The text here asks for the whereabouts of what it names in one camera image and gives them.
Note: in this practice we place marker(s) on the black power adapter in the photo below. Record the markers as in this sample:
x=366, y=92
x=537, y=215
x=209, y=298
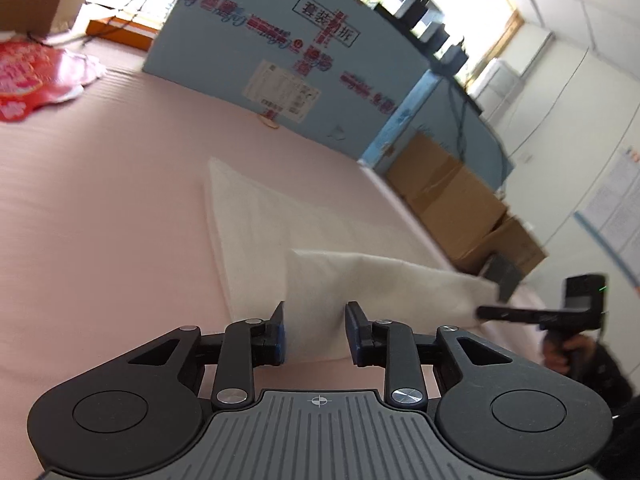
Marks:
x=454, y=59

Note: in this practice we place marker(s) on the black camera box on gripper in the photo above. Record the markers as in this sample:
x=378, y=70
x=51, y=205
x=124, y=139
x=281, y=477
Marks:
x=585, y=293

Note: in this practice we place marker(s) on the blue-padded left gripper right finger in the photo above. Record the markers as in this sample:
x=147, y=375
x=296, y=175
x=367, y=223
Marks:
x=394, y=347

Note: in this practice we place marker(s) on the orange flat box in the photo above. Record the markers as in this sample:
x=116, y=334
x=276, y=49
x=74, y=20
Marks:
x=123, y=32

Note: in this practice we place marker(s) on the white air conditioner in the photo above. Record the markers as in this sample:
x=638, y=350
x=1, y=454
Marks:
x=495, y=88

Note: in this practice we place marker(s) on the red paper decoration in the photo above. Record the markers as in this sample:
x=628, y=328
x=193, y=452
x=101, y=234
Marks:
x=34, y=76

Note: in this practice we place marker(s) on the small grey block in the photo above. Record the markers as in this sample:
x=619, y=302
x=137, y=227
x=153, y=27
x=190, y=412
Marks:
x=501, y=271

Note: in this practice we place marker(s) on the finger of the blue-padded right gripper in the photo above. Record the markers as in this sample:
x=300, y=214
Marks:
x=508, y=314

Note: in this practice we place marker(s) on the light blue cardboard box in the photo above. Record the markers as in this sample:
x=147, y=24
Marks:
x=333, y=71

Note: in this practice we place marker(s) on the person's right hand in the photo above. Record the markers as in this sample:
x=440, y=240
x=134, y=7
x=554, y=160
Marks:
x=567, y=356

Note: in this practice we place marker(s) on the black sleeved right forearm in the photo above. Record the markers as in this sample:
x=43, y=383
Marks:
x=602, y=374

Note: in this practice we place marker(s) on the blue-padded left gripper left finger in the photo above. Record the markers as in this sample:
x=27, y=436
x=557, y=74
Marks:
x=243, y=346

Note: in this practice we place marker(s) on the orange rubber band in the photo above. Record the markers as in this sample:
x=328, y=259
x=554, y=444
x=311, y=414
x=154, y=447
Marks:
x=268, y=122

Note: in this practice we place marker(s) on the wall information poster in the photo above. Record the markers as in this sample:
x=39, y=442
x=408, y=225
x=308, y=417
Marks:
x=611, y=213

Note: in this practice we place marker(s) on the white fabric shopping bag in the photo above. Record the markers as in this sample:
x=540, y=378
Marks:
x=272, y=249

